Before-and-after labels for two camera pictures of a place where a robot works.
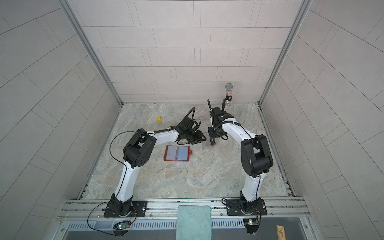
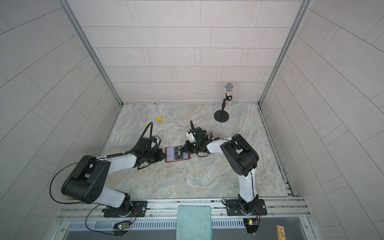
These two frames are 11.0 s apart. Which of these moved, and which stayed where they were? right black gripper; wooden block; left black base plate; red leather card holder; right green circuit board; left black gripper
Moved: left black gripper; right black gripper
Stayed: red leather card holder; right green circuit board; wooden block; left black base plate
